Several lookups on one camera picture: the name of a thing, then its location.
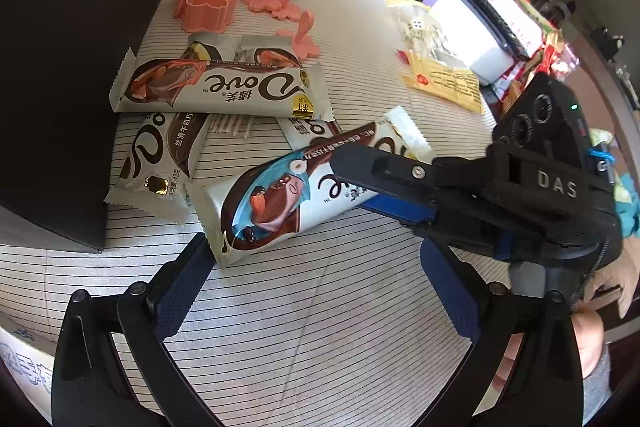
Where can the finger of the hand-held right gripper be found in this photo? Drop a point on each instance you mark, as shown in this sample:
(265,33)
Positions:
(380,169)
(400,211)

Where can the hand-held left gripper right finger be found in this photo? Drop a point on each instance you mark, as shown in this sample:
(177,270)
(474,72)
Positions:
(450,297)

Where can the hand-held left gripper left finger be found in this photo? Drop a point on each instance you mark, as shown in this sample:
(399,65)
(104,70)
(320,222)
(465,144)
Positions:
(177,292)

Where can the blue picture chocolate bar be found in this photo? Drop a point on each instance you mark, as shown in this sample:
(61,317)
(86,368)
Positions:
(270,202)

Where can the yellow picture chocolate bar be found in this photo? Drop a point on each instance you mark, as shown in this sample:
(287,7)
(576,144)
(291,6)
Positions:
(230,47)

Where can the black box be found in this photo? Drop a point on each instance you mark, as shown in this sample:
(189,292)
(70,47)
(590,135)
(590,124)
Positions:
(65,82)

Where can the person's right forearm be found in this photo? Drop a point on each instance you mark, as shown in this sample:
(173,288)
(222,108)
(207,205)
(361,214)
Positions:
(590,342)

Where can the person's right hand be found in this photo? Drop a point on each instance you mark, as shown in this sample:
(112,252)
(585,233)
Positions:
(617,279)

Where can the white chocolate bar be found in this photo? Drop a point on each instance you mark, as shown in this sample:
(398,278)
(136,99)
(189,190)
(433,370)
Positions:
(305,129)

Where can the teal cloth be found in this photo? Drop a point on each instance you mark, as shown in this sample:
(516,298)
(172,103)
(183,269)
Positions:
(631,202)

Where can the yellow paper packet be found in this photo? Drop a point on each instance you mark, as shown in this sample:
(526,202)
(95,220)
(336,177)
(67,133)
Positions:
(445,79)

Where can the heap of red packets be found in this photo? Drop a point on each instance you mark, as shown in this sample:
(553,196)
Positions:
(545,52)

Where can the brown swirl chocolate bar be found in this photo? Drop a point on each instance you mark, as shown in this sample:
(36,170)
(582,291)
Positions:
(155,157)

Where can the striped white cloth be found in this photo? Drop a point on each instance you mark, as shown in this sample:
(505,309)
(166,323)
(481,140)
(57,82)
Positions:
(310,332)

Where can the clear plastic bag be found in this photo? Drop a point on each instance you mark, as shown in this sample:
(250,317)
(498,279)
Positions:
(417,27)

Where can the orange plastic toy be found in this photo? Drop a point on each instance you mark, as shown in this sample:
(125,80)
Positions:
(300,44)

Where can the white container with purple lid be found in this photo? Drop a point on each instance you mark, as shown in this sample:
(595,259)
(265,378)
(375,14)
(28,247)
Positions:
(465,37)

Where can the white printed box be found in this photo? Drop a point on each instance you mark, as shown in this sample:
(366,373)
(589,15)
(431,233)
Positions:
(25,367)

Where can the orange picture chocolate bar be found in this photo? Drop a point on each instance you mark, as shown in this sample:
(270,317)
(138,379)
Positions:
(220,87)

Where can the pink flower-shaped cup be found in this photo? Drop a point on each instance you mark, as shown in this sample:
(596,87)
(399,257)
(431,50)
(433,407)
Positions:
(205,9)

